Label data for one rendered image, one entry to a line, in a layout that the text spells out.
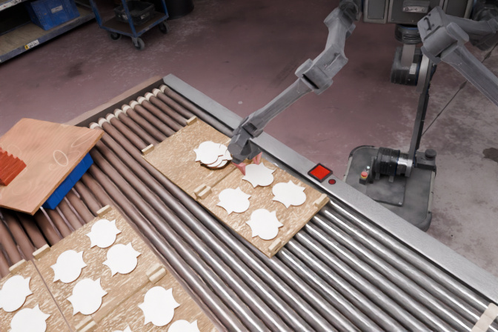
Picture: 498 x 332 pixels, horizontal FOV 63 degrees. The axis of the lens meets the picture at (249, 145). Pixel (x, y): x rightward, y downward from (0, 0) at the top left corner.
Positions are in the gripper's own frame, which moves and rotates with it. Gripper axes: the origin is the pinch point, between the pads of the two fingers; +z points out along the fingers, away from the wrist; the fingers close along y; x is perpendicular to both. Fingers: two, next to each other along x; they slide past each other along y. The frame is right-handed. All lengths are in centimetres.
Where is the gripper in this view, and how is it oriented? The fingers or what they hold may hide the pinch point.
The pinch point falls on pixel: (250, 168)
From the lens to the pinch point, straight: 176.6
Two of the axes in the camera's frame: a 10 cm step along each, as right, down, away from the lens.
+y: 7.2, -5.0, 4.8
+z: 2.3, 8.2, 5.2
